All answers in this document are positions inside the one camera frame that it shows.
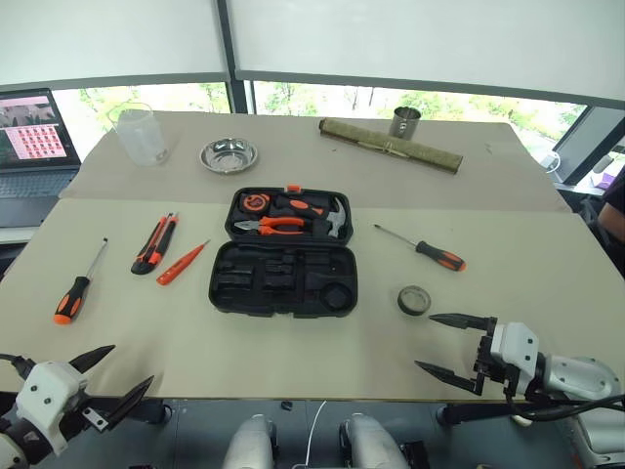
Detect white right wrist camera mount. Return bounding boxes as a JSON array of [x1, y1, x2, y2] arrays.
[[489, 320, 541, 396]]

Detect slim-handled black orange screwdriver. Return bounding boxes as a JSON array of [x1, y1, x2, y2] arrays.
[[373, 223, 467, 273]]

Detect thick-handled black orange screwdriver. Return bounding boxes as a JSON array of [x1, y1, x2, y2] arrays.
[[53, 237, 109, 325]]

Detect orange voltage tester pen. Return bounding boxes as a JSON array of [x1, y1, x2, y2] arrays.
[[155, 238, 212, 286]]

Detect dark grey window mullion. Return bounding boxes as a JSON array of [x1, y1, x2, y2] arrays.
[[216, 0, 256, 114]]

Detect wide white roller blind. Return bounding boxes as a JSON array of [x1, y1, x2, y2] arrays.
[[227, 0, 625, 103]]

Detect thin white cable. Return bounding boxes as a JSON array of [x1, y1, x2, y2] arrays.
[[305, 400, 328, 469]]

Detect silver rounded leg shell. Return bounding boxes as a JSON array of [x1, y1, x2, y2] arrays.
[[222, 413, 279, 469], [339, 412, 409, 469]]

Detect black electrical tape roll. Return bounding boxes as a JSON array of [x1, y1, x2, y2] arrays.
[[396, 284, 434, 318]]

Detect black table frame foot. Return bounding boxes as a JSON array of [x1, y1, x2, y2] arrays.
[[437, 403, 538, 427], [85, 397, 173, 425]]

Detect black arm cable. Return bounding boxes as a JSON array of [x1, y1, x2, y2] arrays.
[[505, 385, 625, 424], [0, 352, 38, 380]]

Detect claw hammer with black-orange handle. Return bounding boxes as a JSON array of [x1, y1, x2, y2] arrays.
[[271, 192, 350, 240]]

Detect person in dark clothes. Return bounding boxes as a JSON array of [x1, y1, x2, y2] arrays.
[[598, 170, 625, 260]]

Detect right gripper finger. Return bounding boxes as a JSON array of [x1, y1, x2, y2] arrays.
[[413, 360, 485, 396], [428, 312, 499, 339]]

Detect black tool case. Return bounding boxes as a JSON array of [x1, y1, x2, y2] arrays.
[[208, 184, 360, 319]]

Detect silver rounded left leg shell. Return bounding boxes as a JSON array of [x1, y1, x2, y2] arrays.
[[222, 413, 279, 469]]

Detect clear plastic measuring beaker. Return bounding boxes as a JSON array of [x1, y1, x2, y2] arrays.
[[114, 103, 171, 168]]

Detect stainless steel cup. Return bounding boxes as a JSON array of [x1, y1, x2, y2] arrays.
[[388, 106, 423, 142]]

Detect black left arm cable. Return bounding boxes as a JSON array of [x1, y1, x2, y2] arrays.
[[0, 352, 38, 380]]

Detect narrow white roller blind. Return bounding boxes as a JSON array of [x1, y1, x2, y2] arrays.
[[0, 0, 230, 85]]

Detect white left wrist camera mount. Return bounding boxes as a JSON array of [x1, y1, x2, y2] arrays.
[[15, 361, 90, 455]]

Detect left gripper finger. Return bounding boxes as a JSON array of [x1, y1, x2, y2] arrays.
[[67, 344, 117, 375], [104, 374, 156, 432]]

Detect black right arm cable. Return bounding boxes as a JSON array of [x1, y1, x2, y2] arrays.
[[505, 385, 625, 424]]

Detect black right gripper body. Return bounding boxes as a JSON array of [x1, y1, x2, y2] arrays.
[[472, 334, 520, 395]]

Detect dark computer monitor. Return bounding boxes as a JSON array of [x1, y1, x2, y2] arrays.
[[551, 105, 625, 186]]

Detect orange handled pliers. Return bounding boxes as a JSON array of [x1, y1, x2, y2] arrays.
[[232, 215, 309, 237]]

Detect small black box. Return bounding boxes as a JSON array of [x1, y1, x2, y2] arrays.
[[399, 439, 431, 469]]

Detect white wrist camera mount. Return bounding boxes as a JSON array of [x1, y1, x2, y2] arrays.
[[15, 361, 90, 455], [489, 320, 541, 396]]

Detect shallow stainless steel bowl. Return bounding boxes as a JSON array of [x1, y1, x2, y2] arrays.
[[198, 138, 260, 175]]

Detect rolled bamboo mat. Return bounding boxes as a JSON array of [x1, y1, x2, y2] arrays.
[[317, 117, 464, 176]]

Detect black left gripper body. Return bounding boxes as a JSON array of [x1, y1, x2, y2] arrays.
[[58, 373, 123, 434]]

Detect silver rounded right leg shell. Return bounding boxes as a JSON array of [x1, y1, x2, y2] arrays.
[[339, 412, 409, 469]]

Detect black orange utility knife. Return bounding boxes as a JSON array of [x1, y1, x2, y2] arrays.
[[130, 212, 180, 276]]

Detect open black laptop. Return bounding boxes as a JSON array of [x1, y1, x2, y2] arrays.
[[0, 87, 83, 229]]

